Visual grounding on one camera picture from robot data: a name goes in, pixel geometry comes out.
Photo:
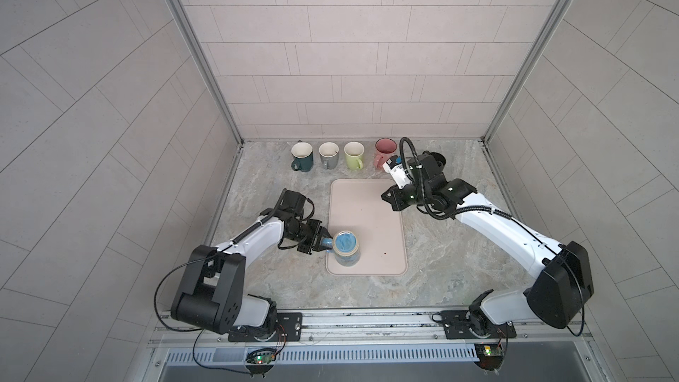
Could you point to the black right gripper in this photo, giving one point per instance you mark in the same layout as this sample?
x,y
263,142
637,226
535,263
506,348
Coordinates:
x,y
394,200

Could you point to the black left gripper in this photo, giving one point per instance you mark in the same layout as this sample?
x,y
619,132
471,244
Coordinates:
x,y
313,243

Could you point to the blue butterfly mug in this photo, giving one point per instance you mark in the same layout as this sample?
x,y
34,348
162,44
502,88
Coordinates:
x,y
346,248

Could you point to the pink ghost mug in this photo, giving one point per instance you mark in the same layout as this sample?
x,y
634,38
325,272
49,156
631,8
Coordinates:
x,y
385,148

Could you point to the grey mug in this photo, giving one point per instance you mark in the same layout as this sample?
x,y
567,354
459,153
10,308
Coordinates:
x,y
329,155

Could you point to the dark green mug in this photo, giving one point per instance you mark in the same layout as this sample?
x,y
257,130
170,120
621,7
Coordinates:
x,y
302,153

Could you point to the light green mug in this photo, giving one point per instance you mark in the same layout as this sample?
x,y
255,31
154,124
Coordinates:
x,y
354,155

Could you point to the black mug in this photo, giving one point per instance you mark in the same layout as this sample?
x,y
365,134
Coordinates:
x,y
440,159

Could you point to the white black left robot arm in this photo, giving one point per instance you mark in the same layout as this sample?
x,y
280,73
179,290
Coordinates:
x,y
211,294

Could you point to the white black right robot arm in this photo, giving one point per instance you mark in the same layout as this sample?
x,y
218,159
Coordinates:
x,y
561,272

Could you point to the beige drying mat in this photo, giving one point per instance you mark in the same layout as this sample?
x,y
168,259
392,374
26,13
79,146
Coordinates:
x,y
356,206

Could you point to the left green circuit board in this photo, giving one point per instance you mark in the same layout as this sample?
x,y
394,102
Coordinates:
x,y
260,361

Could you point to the right circuit board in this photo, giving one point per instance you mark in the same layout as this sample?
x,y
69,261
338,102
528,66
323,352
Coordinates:
x,y
490,357

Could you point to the aluminium mounting rail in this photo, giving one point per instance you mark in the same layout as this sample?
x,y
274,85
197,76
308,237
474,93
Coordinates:
x,y
317,328

